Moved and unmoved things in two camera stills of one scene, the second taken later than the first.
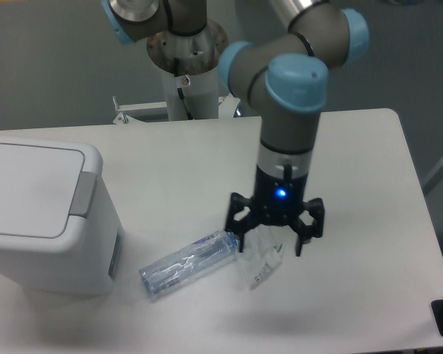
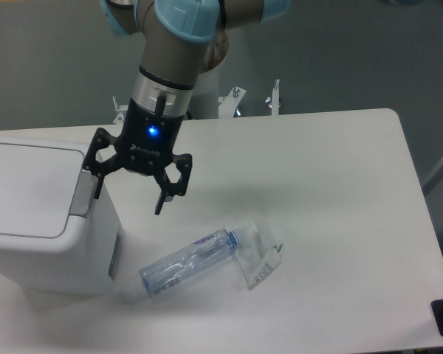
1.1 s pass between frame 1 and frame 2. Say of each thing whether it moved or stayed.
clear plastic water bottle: stayed
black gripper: moved
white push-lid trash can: stayed
